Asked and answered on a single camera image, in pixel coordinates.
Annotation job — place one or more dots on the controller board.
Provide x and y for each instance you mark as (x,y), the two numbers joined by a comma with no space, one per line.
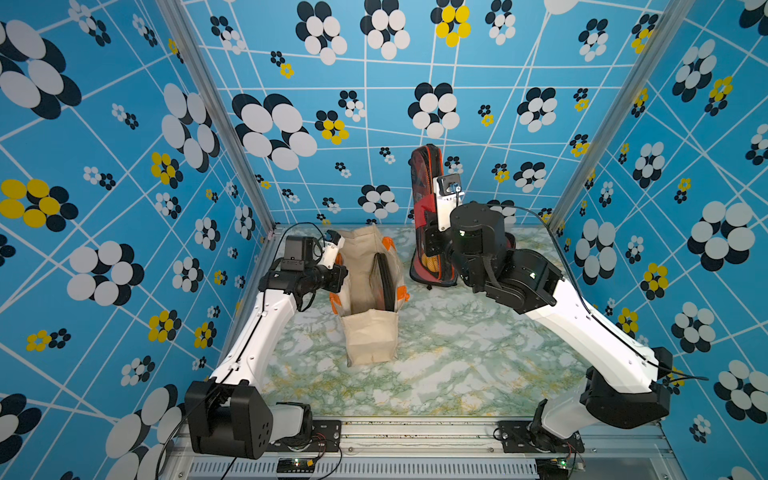
(552,469)
(296,466)

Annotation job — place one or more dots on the aluminium front rail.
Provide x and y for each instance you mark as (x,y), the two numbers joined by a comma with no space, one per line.
(443,448)

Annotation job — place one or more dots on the aluminium left corner post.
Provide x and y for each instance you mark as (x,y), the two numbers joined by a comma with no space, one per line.
(181,31)

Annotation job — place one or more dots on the beige canvas tote bag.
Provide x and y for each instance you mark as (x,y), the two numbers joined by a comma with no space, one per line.
(371,336)

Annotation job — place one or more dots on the left controller board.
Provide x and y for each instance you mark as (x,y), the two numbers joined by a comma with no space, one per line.
(296,466)

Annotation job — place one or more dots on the aluminium corner post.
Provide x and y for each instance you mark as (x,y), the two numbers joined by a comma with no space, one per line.
(671,20)
(181,31)

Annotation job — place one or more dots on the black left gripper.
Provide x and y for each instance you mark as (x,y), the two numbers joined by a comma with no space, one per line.
(337,271)

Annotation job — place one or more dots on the ping pong set case three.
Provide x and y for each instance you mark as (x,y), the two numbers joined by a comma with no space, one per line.
(430,264)

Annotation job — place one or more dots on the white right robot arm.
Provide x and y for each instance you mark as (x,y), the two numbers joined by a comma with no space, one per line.
(623,385)

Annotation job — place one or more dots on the aluminium right corner post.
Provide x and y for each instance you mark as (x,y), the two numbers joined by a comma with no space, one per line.
(671,20)

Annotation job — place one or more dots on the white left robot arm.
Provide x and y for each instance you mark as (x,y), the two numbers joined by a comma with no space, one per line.
(227,414)

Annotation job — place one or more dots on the ping pong set case two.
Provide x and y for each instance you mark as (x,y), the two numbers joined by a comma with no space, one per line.
(510,241)

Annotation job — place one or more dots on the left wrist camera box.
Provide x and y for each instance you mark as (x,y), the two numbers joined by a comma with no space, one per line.
(299,249)

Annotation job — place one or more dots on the right controller board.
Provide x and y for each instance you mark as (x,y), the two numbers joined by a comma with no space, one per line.
(552,469)

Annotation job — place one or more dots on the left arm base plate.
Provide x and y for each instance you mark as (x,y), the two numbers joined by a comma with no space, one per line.
(325,436)

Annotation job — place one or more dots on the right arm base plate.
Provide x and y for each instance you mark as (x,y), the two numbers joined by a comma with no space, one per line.
(516,437)

